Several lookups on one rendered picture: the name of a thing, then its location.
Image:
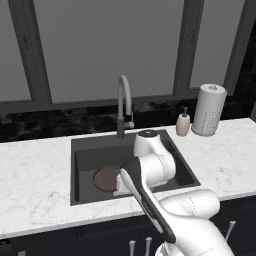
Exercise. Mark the beige soap dispenser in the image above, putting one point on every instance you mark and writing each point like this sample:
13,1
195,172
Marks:
183,124

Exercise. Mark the grey curved tap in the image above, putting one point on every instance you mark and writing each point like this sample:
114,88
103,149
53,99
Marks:
122,100

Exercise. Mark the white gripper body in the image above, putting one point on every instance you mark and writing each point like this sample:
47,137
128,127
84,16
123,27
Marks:
120,187

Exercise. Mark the grey framed window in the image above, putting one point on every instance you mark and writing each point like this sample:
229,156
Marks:
110,50

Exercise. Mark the white paper towel roll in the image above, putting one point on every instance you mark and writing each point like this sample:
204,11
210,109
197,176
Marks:
209,110

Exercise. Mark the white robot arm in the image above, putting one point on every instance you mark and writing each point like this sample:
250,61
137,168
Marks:
156,165

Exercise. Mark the brown round pan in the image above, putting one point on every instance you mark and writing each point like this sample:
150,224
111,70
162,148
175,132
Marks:
105,179

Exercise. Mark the dark cupboard run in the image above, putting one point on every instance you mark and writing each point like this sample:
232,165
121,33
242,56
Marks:
83,240

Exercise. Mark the black sink basin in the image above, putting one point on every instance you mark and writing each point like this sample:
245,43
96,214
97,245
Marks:
96,151

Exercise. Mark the green sponge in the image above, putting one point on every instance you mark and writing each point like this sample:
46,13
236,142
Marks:
151,189

